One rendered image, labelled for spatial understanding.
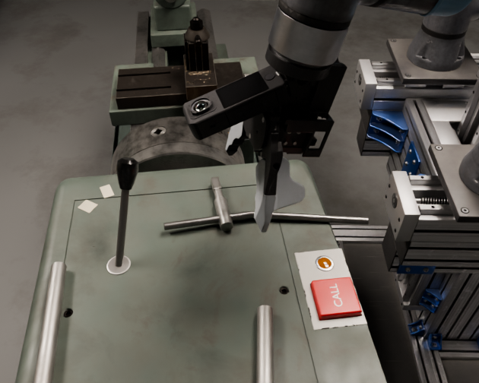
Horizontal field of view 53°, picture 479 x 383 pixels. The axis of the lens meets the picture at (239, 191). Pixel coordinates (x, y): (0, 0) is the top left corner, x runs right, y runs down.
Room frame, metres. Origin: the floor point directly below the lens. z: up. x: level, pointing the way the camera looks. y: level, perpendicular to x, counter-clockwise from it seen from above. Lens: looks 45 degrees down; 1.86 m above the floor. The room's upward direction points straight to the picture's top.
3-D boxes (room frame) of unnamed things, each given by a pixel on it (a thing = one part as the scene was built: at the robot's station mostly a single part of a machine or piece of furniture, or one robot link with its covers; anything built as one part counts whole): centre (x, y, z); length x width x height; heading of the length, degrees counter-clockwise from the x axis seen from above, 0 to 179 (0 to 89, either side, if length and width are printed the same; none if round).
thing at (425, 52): (1.23, -0.55, 1.21); 0.15 x 0.15 x 0.10
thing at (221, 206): (0.56, 0.03, 1.27); 0.12 x 0.02 x 0.02; 12
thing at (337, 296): (0.38, -0.14, 1.26); 0.06 x 0.06 x 0.02; 7
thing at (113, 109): (1.47, 0.19, 0.89); 0.53 x 0.30 x 0.06; 97
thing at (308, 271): (0.40, -0.13, 1.23); 0.13 x 0.08 x 0.06; 7
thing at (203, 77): (1.40, 0.13, 1.00); 0.20 x 0.10 x 0.05; 7
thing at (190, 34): (1.43, 0.14, 1.13); 0.08 x 0.08 x 0.03
